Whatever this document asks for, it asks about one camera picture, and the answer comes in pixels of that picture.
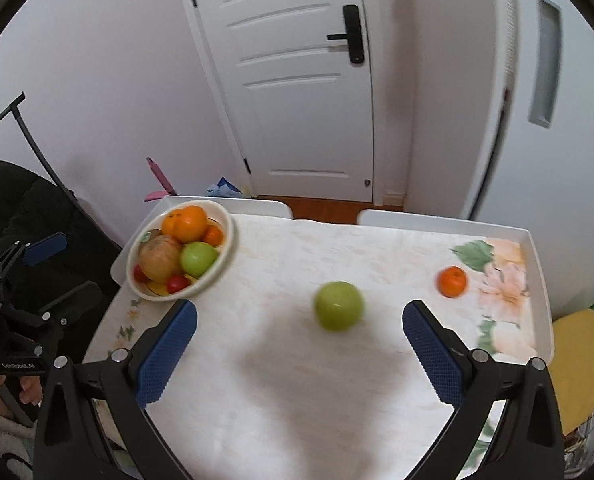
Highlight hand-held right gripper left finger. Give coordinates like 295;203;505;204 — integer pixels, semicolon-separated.
33;300;199;480

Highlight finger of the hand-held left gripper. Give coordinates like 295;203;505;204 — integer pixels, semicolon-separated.
0;280;102;356
0;231;68;286

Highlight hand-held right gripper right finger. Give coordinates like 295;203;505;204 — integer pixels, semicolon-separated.
402;300;564;480

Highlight cream bowl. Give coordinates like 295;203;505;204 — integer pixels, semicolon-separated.
127;199;236;302

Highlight red yellow apple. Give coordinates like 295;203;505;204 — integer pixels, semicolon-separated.
138;235;184;283

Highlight large green apple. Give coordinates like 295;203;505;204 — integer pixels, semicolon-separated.
179;241;219;278

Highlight small green apple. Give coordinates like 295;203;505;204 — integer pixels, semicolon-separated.
313;281;366;332

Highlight large orange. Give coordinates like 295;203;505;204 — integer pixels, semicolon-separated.
161;205;209;243

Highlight person's left hand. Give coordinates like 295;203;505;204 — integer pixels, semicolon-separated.
0;375;45;406

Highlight black metal stand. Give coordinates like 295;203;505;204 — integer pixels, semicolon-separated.
0;91;78;201

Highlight floral tablecloth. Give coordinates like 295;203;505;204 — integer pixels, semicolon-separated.
82;212;540;480

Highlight pink plastic stick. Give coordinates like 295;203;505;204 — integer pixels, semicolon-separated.
144;156;178;202

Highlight yellow chair cushion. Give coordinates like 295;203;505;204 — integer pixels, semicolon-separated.
547;308;594;436

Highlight blue cloth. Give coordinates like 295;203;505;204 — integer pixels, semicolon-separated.
207;176;242;197

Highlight white door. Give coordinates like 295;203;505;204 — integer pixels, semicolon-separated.
174;0;418;206

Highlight grey wall panel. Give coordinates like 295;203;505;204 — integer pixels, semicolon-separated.
528;0;563;127

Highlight black door handle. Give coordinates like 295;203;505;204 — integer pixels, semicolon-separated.
327;5;364;65

